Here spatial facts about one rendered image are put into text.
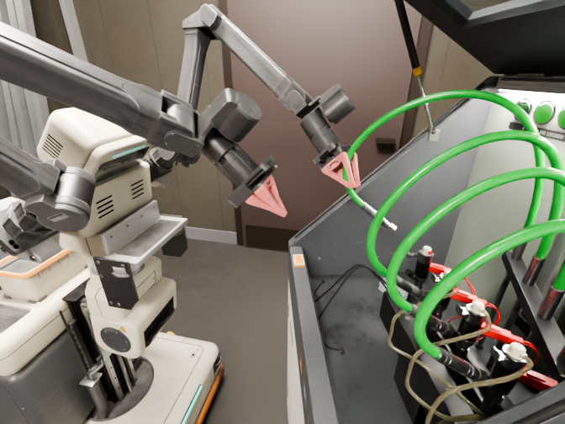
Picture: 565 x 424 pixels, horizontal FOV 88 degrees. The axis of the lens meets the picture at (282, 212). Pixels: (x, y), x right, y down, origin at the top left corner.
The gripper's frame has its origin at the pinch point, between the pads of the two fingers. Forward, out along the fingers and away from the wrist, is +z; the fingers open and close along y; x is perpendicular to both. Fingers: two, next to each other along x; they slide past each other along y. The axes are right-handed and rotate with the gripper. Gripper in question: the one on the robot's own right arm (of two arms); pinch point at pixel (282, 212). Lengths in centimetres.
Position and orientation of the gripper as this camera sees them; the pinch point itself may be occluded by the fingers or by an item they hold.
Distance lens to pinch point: 55.1
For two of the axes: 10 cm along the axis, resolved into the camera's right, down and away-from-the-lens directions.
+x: 2.2, -4.2, 8.8
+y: 6.9, -5.7, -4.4
